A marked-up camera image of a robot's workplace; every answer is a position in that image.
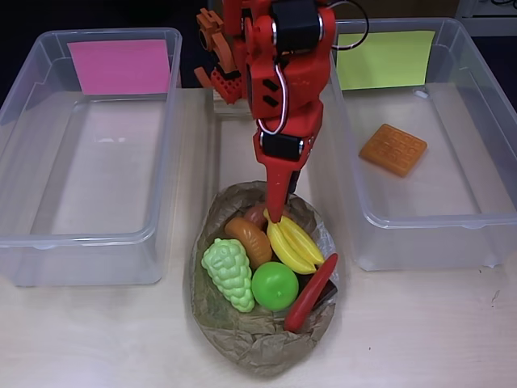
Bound crumpled brown paper bag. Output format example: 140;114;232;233
183;180;347;380

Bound yellow-green paper label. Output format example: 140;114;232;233
335;30;437;91

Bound clear crumpled plastic wrap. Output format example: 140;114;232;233
313;220;340;284

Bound black servo cable loop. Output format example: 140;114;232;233
329;0;371;53

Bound light green toy grapes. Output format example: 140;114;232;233
201;238;256;313

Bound clear plastic bin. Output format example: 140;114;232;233
0;27;183;288
320;16;517;272

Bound dark brown toy chocolate bar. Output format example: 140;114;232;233
296;274;338;314

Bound orange toy waffle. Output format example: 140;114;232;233
358;123;429;179

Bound pink paper label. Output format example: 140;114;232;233
66;39;171;96

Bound brown toy donut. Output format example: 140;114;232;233
244;204;292;227

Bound green toy apple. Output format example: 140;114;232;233
250;261;300;312

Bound wooden base block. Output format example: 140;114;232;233
212;86;259;120

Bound orange printed plastic part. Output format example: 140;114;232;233
195;8;243;88

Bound red toy chili pepper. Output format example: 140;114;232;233
283;252;338;333

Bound yellow toy banana bunch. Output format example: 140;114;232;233
262;208;326;274

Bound white gripper servo wire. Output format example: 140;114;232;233
257;60;290;134

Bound orange toy croissant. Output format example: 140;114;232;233
224;217;274;270

